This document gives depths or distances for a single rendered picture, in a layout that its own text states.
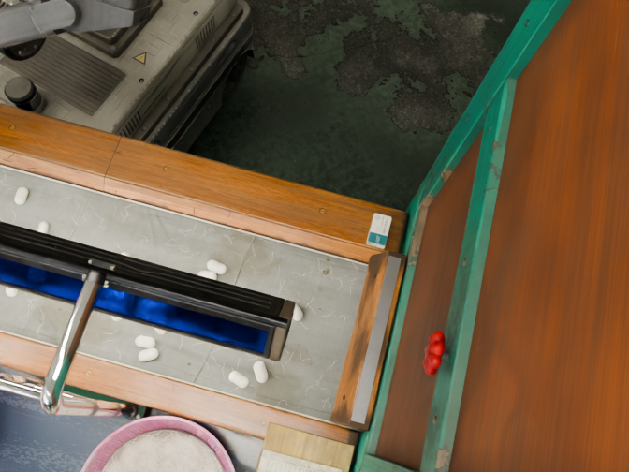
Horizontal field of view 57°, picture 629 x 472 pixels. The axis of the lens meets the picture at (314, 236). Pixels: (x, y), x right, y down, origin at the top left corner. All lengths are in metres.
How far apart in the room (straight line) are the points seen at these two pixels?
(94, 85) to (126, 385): 0.85
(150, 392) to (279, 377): 0.22
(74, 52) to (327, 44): 0.94
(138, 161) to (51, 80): 0.56
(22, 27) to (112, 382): 0.59
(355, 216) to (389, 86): 1.12
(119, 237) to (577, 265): 0.91
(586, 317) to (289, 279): 0.79
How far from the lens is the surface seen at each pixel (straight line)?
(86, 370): 1.09
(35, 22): 1.01
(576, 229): 0.41
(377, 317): 0.97
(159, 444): 1.09
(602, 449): 0.33
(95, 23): 0.98
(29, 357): 1.13
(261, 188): 1.12
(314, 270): 1.10
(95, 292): 0.73
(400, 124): 2.10
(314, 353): 1.07
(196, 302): 0.71
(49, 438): 1.20
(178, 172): 1.15
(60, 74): 1.68
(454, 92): 2.22
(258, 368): 1.05
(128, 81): 1.62
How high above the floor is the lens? 1.80
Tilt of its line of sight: 72 degrees down
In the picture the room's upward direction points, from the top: 11 degrees clockwise
